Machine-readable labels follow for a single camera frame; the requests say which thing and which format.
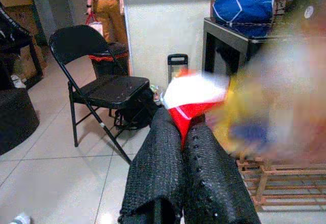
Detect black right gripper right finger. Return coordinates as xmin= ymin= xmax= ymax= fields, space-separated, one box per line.
xmin=183 ymin=121 xmax=262 ymax=224

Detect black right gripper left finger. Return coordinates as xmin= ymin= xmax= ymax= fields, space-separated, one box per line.
xmin=118 ymin=106 xmax=184 ymax=224

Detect red orange snack bag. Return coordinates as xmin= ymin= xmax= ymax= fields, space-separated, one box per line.
xmin=162 ymin=68 xmax=231 ymax=151

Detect blue yellow snack bag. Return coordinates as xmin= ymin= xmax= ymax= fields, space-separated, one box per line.
xmin=203 ymin=38 xmax=326 ymax=161

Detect black bin red band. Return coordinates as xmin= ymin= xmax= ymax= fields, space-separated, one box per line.
xmin=88 ymin=41 xmax=131 ymax=77

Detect black floor bag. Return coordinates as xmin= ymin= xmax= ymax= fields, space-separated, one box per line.
xmin=113 ymin=89 xmax=159 ymax=131

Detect small colourful floor items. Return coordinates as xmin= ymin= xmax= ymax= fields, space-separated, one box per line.
xmin=149 ymin=83 xmax=167 ymax=107

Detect wooden slatted rack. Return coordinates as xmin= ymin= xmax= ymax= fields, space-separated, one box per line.
xmin=235 ymin=154 xmax=326 ymax=212

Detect black folding chair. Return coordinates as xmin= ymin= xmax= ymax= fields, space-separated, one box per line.
xmin=48 ymin=24 xmax=159 ymax=165

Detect black trolley case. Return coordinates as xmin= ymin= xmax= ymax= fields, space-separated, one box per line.
xmin=167 ymin=53 xmax=189 ymax=85

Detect black side table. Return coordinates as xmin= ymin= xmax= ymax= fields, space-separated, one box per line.
xmin=202 ymin=17 xmax=268 ymax=77

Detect tall white appliance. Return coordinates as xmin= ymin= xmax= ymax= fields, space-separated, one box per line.
xmin=121 ymin=0 xmax=215 ymax=89

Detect small white floor object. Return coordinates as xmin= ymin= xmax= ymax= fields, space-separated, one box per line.
xmin=11 ymin=212 xmax=33 ymax=224

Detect black round ottoman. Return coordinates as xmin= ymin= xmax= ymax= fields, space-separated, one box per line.
xmin=0 ymin=87 xmax=40 ymax=156

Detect red white carrier bag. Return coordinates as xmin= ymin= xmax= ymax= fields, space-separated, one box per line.
xmin=85 ymin=12 xmax=104 ymax=37

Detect person in brown trousers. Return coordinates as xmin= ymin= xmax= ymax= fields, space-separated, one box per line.
xmin=86 ymin=0 xmax=128 ymax=44

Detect blue fabric bag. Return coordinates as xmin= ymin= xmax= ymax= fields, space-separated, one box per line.
xmin=208 ymin=0 xmax=275 ymax=38

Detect large brown cardboard carton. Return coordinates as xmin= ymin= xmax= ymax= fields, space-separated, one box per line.
xmin=0 ymin=0 xmax=48 ymax=82

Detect black metal frame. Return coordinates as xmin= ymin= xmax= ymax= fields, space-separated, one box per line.
xmin=0 ymin=2 xmax=44 ymax=90

